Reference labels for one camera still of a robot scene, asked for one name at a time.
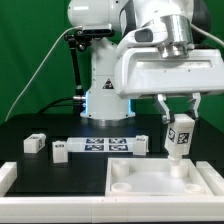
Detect black camera on mount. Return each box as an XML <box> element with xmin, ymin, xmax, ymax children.
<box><xmin>82</xmin><ymin>24</ymin><xmax>113</xmax><ymax>37</ymax></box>

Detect white base with AprilTags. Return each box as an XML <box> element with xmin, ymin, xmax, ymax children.
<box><xmin>67</xmin><ymin>137</ymin><xmax>134</xmax><ymax>152</ymax></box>

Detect white U-shaped fence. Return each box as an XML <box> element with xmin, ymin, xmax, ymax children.
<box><xmin>0</xmin><ymin>162</ymin><xmax>224</xmax><ymax>223</ymax></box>

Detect white camera cable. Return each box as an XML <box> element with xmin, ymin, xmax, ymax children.
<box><xmin>4</xmin><ymin>25</ymin><xmax>84</xmax><ymax>123</ymax></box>

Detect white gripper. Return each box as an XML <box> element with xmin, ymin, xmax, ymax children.
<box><xmin>114</xmin><ymin>48</ymin><xmax>224</xmax><ymax>124</ymax></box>

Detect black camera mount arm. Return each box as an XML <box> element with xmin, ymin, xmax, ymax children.
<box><xmin>64</xmin><ymin>33</ymin><xmax>85</xmax><ymax>116</ymax></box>

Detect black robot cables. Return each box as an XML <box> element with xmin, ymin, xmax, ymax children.
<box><xmin>37</xmin><ymin>97</ymin><xmax>83</xmax><ymax>115</ymax></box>

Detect white square tabletop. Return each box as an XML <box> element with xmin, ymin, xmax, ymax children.
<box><xmin>105</xmin><ymin>158</ymin><xmax>213</xmax><ymax>197</ymax></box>

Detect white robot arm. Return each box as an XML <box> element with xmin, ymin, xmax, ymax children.
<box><xmin>67</xmin><ymin>0</ymin><xmax>224</xmax><ymax>125</ymax></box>

